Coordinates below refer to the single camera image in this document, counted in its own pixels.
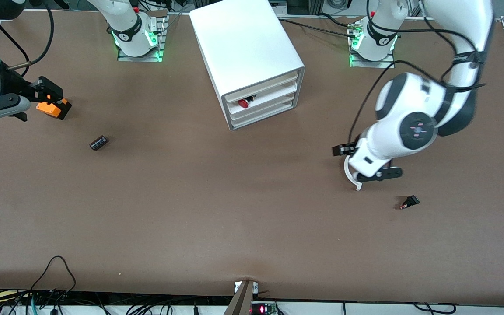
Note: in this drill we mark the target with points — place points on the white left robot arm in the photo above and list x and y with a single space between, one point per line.
414 127

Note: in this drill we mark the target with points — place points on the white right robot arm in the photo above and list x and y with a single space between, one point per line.
125 22

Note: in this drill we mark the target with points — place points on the white drawer cabinet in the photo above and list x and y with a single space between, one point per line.
243 39

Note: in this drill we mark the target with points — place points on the orange plastic gripper attachment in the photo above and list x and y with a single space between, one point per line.
50 108

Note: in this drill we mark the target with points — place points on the metal mount post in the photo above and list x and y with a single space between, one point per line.
241 299

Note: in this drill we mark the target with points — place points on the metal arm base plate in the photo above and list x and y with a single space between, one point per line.
123 57
357 63

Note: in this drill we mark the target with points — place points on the red mushroom push button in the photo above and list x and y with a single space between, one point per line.
243 103

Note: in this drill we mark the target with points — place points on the device with red display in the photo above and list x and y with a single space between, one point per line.
263 309

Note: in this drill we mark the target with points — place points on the black square push switch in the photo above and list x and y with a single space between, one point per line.
411 201

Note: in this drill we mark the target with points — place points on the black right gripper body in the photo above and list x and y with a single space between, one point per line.
10 82

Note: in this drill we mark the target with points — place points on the white plastic drawer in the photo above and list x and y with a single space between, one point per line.
269 111
274 94
274 82

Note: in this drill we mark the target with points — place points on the black cylindrical capacitor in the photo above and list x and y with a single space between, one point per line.
99 143

